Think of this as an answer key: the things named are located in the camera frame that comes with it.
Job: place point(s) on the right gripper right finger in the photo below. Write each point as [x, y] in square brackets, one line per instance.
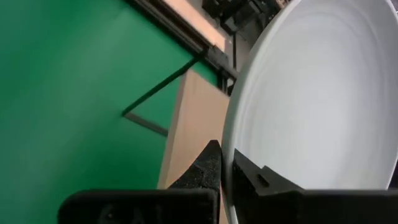
[311, 208]

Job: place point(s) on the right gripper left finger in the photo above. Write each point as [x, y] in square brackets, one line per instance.
[140, 208]

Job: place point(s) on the white round plate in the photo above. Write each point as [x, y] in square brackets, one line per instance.
[311, 93]

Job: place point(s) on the wooden shelf with black legs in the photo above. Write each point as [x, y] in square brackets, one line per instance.
[199, 124]

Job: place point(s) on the green table mat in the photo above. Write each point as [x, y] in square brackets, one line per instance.
[62, 93]

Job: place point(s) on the black table frame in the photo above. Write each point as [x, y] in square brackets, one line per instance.
[186, 36]

